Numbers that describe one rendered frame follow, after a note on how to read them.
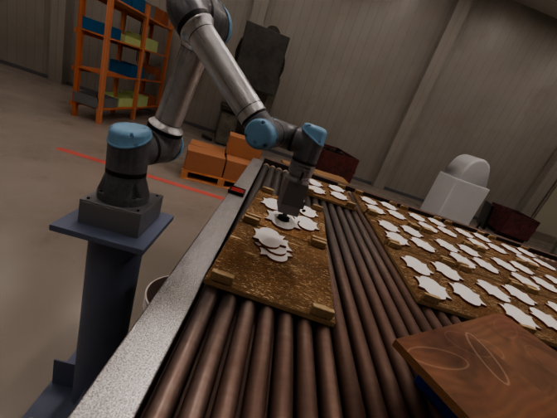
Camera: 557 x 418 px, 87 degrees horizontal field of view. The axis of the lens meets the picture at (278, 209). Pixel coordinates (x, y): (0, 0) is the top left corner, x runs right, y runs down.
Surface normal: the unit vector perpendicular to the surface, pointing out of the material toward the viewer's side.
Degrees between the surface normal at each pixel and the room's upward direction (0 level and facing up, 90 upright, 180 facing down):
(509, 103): 90
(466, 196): 90
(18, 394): 0
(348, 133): 90
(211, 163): 90
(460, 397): 0
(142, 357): 0
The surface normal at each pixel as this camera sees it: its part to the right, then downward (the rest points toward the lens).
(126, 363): 0.31, -0.88
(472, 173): 0.04, 0.38
